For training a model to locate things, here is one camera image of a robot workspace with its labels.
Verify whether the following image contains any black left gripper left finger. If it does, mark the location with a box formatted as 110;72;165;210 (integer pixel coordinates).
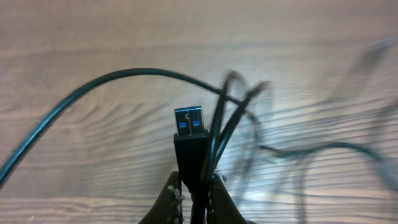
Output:
139;171;183;224

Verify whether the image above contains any short black USB cable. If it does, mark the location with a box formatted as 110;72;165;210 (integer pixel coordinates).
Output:
213;70;271;175

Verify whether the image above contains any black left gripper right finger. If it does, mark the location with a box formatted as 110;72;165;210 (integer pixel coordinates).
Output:
206;174;248;224

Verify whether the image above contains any black USB-A cable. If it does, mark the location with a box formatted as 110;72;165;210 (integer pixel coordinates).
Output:
0;67;259;224

